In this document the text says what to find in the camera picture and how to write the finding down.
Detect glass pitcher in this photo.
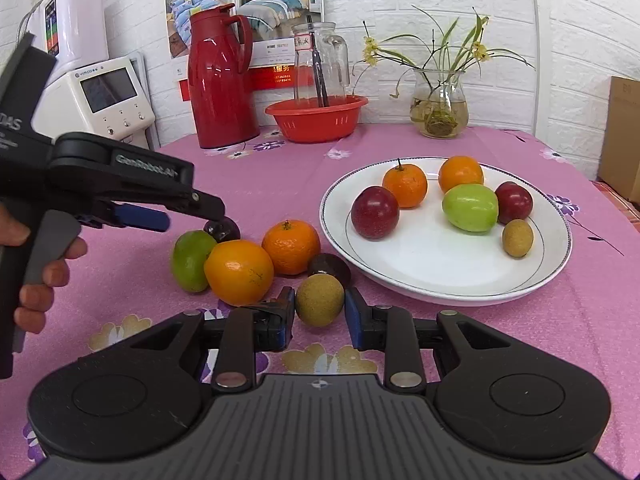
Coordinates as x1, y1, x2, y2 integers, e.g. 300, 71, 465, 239
291, 22, 351, 106

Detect tangerine with stem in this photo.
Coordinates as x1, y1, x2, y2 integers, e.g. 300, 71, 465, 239
382, 158, 429, 209
261, 219, 321, 276

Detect person's left hand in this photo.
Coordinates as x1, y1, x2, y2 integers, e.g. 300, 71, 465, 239
0, 202, 89, 335

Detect red thermos jug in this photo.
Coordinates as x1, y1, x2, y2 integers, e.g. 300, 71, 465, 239
187, 3, 261, 150

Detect green plant yellow flowers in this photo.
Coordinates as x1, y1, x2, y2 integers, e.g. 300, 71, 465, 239
351, 5, 536, 101

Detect white plate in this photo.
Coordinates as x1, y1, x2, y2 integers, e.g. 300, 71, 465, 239
320, 156, 572, 307

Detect red plastic basin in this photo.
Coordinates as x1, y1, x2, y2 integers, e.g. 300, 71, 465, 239
265, 95, 369, 144

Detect red plum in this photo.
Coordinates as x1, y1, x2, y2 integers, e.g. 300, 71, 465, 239
494, 181, 534, 225
350, 185, 401, 241

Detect white appliance with screen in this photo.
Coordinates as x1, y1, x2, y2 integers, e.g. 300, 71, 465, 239
31, 52, 158, 151

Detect glass vase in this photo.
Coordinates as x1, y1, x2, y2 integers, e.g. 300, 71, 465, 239
410, 69, 469, 140

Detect white wall pipe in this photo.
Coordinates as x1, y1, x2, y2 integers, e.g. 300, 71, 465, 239
527, 0, 545, 136

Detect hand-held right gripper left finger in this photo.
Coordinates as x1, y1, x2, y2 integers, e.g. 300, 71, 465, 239
77, 286, 297, 395

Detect white water purifier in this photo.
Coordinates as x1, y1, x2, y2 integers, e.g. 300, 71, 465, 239
22, 0, 110, 68

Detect brown longan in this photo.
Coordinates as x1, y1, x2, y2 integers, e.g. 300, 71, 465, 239
295, 273, 346, 327
502, 219, 535, 258

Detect blue bedding wall poster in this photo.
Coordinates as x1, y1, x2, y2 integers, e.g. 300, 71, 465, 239
164, 0, 241, 102

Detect cardboard box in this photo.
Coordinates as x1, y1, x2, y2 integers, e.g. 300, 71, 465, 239
597, 76, 640, 201

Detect dark purple passion fruit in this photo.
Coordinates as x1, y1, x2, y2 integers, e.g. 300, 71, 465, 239
203, 216, 241, 245
306, 253, 352, 288

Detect pink floral tablecloth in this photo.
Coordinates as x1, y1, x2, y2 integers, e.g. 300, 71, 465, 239
0, 125, 640, 480

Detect black stirring stick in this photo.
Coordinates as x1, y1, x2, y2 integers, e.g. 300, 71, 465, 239
306, 14, 331, 108

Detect green jujube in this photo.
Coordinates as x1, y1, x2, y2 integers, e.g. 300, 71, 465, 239
442, 183, 500, 233
172, 230, 218, 294

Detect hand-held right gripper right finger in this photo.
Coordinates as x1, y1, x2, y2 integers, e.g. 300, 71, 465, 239
344, 287, 546, 393

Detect orange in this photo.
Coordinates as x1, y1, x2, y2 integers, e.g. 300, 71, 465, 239
438, 155, 485, 195
203, 239, 275, 307

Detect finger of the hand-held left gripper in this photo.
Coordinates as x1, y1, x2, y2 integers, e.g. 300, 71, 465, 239
75, 202, 172, 234
107, 179, 227, 222

